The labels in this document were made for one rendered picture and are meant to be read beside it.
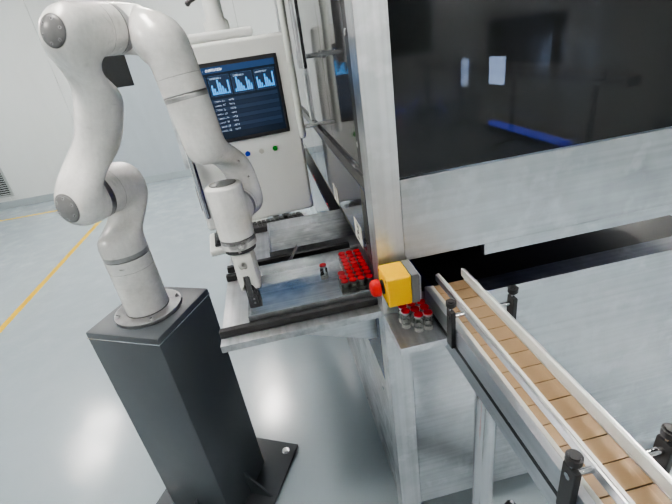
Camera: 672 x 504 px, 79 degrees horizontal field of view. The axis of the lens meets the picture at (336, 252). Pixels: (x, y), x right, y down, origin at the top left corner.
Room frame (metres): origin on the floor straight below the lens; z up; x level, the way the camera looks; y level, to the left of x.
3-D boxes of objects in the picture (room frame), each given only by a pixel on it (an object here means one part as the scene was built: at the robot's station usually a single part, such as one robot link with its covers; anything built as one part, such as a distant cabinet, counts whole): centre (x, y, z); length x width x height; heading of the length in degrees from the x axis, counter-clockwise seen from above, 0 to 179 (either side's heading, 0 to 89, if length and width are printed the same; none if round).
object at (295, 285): (1.00, 0.08, 0.90); 0.34 x 0.26 x 0.04; 96
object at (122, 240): (1.08, 0.56, 1.16); 0.19 x 0.12 x 0.24; 158
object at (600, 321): (1.90, -0.47, 0.44); 2.06 x 1.00 x 0.88; 7
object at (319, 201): (1.87, 0.03, 0.73); 1.98 x 0.01 x 0.25; 7
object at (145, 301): (1.05, 0.57, 0.95); 0.19 x 0.19 x 0.18
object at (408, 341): (0.76, -0.17, 0.87); 0.14 x 0.13 x 0.02; 97
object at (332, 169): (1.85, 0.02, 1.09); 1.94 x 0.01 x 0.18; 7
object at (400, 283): (0.77, -0.13, 1.00); 0.08 x 0.07 x 0.07; 97
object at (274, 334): (1.17, 0.11, 0.87); 0.70 x 0.48 x 0.02; 7
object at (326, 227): (1.34, 0.06, 0.90); 0.34 x 0.26 x 0.04; 97
